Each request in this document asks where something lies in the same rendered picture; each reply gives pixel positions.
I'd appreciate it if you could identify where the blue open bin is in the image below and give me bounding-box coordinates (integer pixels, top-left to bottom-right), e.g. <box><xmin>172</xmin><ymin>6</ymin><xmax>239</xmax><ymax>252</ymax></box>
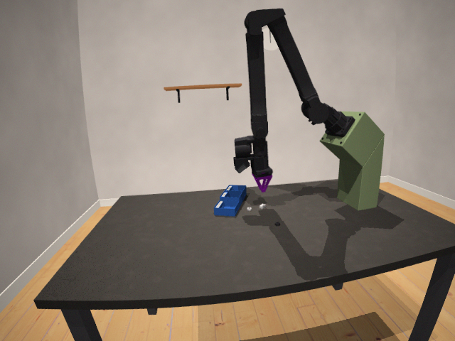
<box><xmin>214</xmin><ymin>185</ymin><xmax>247</xmax><ymax>217</ymax></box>

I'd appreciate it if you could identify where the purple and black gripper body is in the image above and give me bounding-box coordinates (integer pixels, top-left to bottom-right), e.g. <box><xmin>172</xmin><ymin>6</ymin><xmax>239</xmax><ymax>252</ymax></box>
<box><xmin>251</xmin><ymin>154</ymin><xmax>273</xmax><ymax>178</ymax></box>

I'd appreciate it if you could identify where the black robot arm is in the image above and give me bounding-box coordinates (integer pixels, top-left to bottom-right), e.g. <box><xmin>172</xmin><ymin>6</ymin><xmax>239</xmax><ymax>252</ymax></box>
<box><xmin>233</xmin><ymin>9</ymin><xmax>355</xmax><ymax>173</ymax></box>

